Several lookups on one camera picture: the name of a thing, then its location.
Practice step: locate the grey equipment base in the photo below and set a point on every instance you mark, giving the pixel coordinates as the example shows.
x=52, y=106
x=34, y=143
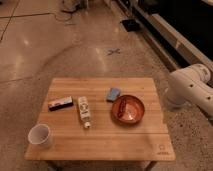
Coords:
x=71, y=6

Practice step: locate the dark rectangular box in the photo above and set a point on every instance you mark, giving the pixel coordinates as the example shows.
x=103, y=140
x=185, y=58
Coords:
x=60, y=103

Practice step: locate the white ceramic cup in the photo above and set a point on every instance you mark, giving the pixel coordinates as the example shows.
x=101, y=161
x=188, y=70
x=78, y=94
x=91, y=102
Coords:
x=40, y=135

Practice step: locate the black floor plate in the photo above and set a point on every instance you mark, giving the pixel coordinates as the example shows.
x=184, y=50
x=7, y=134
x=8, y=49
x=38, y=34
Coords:
x=130, y=25

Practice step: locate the brown snack bar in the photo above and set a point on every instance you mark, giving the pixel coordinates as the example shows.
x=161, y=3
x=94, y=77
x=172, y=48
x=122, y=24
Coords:
x=122, y=107

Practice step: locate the orange ceramic bowl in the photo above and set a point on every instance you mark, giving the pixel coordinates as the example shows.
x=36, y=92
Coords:
x=134, y=111

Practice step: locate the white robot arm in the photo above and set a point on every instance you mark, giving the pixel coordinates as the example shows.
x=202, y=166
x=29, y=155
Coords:
x=189, y=84

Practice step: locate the white tube with cap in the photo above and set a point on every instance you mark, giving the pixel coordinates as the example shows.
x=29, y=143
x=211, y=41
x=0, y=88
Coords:
x=84, y=111

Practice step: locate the wooden table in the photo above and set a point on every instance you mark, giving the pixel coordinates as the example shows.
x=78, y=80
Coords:
x=105, y=140

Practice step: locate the blue sponge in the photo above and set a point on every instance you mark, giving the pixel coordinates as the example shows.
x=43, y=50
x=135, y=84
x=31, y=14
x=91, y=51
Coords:
x=113, y=94

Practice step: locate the long wall cabinet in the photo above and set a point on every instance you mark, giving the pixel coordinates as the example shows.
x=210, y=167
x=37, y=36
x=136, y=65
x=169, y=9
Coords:
x=183, y=27

